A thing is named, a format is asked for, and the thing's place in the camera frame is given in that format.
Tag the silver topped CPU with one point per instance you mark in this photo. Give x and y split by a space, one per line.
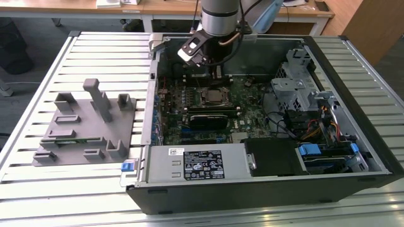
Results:
215 97

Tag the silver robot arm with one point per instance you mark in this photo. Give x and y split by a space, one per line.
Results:
219 21

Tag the CPU socket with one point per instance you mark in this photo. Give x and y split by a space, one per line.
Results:
201 104

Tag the black RAM slot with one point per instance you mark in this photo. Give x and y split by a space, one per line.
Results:
215 111
227 79
227 76
227 82
215 107
234 114

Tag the silver perforated drive cage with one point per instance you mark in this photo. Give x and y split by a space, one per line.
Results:
286 86

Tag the green motherboard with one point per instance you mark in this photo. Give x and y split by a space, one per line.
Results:
253 113

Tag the black graphics card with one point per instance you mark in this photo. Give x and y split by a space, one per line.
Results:
209 123

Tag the silver finned chipset heatsink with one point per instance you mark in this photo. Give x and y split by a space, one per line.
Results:
241 137

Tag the white box black label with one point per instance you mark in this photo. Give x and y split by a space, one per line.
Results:
131 2

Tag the black plastic shroud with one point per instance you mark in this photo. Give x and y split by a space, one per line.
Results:
271 158

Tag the wooden cabinet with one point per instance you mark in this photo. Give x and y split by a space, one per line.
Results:
375 28

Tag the blue disk carrier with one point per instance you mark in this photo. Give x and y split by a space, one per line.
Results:
310 150

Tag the silver power supply unit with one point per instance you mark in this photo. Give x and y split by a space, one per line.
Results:
161 165

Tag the grey parts rack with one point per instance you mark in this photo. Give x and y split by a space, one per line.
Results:
95 132

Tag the blue case latch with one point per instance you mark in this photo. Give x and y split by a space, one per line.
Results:
127 166

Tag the green RAM stick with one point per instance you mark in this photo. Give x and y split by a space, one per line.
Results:
86 140

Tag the black PC case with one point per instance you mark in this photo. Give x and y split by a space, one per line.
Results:
221 201

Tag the silver disk bay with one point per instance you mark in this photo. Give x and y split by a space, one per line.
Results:
363 165

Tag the black round bin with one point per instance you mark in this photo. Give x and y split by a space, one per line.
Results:
14 52

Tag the grey desk foot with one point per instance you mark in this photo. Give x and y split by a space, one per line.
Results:
7 91

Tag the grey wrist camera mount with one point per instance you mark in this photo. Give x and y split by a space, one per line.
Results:
250 36

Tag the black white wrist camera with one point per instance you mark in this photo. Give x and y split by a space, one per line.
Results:
191 46

